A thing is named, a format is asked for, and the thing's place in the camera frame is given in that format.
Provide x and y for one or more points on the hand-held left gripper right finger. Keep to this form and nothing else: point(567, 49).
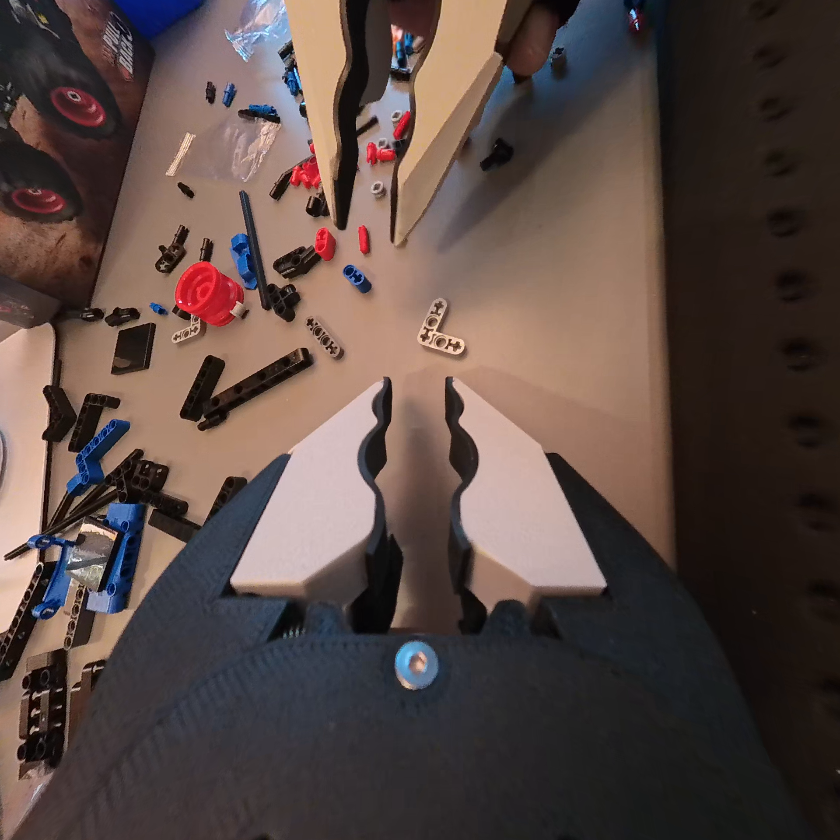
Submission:
point(531, 525)

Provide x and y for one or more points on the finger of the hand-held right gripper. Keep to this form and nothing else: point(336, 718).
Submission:
point(453, 98)
point(321, 79)

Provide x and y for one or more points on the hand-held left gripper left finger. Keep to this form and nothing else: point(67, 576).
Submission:
point(302, 525)

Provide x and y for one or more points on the pile of small mixed bricks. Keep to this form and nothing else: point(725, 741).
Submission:
point(305, 174)

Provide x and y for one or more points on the small grey angled beam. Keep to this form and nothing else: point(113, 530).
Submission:
point(433, 334)
point(187, 331)

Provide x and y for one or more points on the grey desk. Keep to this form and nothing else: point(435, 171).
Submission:
point(558, 295)

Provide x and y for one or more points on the person's right hand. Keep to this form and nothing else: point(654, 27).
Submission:
point(531, 46)

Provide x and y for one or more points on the clear plastic bag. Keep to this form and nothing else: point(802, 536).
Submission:
point(259, 29)
point(229, 148)

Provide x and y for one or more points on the short black beam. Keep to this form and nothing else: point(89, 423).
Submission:
point(202, 387)
point(225, 499)

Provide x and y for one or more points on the long black beam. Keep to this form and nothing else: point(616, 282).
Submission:
point(256, 388)

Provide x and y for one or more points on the black perforated connector brick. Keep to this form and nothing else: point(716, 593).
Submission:
point(154, 485)

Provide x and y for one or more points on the red connector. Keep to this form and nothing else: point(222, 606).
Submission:
point(325, 243)

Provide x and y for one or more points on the red pin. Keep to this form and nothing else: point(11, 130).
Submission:
point(363, 239)

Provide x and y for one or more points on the blue plastic bin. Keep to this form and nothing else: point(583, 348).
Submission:
point(157, 13)

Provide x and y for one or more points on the blue and black brick assembly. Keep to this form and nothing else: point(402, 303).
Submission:
point(128, 558)

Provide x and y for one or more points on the long black axle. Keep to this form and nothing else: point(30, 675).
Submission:
point(254, 249)

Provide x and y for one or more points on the light grey thin beam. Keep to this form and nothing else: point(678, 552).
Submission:
point(325, 338)

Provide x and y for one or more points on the blue curved brick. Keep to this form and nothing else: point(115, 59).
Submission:
point(243, 259)

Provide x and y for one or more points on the small blue connector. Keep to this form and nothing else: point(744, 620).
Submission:
point(358, 279)

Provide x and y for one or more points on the blue angled beam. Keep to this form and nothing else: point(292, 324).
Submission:
point(92, 459)

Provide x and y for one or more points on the thin black axle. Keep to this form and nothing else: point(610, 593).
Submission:
point(79, 508)

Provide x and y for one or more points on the small black connector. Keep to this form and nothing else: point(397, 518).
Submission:
point(283, 302)
point(121, 316)
point(85, 313)

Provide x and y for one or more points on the black cross-hole connector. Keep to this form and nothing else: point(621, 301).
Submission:
point(172, 249)

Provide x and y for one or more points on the black flat panel tile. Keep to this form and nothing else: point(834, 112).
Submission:
point(134, 348)

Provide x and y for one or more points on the red wheel hub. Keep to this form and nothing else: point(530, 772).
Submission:
point(203, 292)

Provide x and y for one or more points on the black perforated panel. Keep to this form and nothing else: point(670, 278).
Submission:
point(754, 394)

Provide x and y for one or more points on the black bent connector beam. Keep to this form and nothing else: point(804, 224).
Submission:
point(62, 410)

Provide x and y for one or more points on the toy truck set box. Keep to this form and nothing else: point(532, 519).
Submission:
point(52, 164)

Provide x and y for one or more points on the white book stand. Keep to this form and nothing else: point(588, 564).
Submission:
point(23, 459)

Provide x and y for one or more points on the black straight beam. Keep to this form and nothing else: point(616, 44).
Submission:
point(23, 620)

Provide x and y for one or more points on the black rectangular frame brick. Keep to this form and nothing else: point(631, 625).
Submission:
point(43, 709)

